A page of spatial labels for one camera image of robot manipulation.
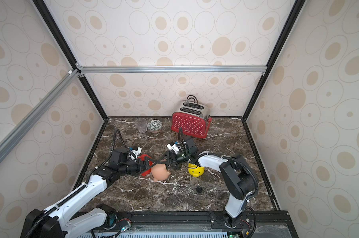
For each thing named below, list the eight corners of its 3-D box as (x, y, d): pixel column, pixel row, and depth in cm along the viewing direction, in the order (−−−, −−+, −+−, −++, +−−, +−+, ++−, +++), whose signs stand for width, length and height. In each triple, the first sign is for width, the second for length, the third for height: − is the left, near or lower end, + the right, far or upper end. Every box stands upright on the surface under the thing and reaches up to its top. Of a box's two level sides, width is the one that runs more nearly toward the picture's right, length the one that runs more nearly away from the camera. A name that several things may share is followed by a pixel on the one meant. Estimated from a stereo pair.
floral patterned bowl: (147, 133, 113) (146, 129, 109) (149, 123, 119) (148, 119, 116) (161, 133, 113) (161, 129, 109) (163, 123, 119) (162, 119, 116)
